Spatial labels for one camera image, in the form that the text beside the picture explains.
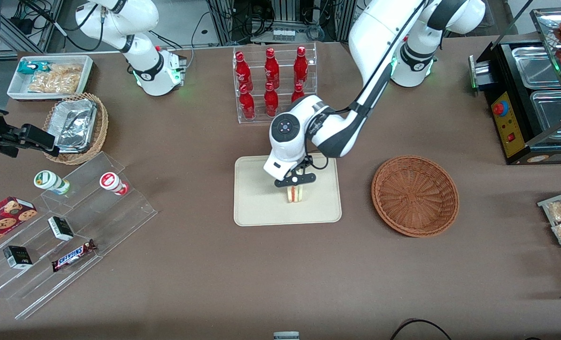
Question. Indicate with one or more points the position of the triangular sandwich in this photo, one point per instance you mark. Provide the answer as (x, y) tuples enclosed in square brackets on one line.
[(296, 194)]

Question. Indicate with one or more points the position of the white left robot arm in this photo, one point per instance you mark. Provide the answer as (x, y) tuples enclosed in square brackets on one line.
[(379, 28)]

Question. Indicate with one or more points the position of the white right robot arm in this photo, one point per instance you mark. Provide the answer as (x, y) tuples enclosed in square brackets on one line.
[(134, 28)]

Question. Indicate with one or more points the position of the beige rectangular tray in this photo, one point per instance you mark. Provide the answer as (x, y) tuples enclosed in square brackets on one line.
[(261, 198)]

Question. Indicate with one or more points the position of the light wicker basket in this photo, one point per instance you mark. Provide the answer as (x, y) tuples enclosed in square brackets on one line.
[(102, 123)]

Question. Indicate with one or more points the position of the brown round wicker basket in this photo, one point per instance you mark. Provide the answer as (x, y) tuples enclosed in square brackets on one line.
[(415, 196)]

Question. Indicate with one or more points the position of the tray of packaged snacks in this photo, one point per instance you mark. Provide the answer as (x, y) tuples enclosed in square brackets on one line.
[(552, 204)]

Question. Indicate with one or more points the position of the stacked aluminium foil containers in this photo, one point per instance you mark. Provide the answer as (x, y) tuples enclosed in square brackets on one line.
[(75, 125)]

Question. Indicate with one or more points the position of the green lid yogurt cup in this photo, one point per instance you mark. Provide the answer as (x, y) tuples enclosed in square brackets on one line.
[(49, 181)]

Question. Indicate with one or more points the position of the clear acrylic bottle rack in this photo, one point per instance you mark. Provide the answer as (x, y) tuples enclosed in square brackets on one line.
[(257, 118)]

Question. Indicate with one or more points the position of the white plastic bin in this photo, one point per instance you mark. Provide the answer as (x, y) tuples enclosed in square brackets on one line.
[(16, 89)]

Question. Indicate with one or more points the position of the clear bag of chips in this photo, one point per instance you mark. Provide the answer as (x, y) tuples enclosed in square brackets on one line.
[(56, 80)]

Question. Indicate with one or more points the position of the red cola bottle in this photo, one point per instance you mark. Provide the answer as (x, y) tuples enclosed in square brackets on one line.
[(247, 105), (297, 92), (301, 66), (271, 101), (271, 68), (242, 71)]

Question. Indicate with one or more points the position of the teal snack packet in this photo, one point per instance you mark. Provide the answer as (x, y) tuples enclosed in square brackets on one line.
[(32, 67)]

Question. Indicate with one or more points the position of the red cookie box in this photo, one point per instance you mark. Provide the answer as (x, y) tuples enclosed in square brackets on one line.
[(4, 219)]

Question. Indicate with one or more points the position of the red lid yogurt cup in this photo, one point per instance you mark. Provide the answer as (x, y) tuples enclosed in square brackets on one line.
[(112, 182)]

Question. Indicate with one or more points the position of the small black white box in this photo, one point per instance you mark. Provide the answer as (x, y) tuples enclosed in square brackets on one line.
[(17, 257), (61, 228)]

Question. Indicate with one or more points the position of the clear acrylic stepped display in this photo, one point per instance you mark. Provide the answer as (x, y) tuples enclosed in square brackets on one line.
[(120, 222)]

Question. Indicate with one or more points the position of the snickers chocolate bar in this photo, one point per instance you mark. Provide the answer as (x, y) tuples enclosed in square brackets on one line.
[(72, 256)]

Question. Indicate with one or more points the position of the white power strip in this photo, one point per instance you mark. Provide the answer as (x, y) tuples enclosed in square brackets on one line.
[(283, 34)]

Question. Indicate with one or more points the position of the small grey device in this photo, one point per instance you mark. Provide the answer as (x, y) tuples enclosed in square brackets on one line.
[(286, 335)]

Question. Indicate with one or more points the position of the black food warmer machine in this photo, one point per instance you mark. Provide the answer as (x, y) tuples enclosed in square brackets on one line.
[(509, 127)]

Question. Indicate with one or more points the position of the steel warmer pan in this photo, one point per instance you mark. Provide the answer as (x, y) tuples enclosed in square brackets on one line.
[(552, 115), (535, 66)]

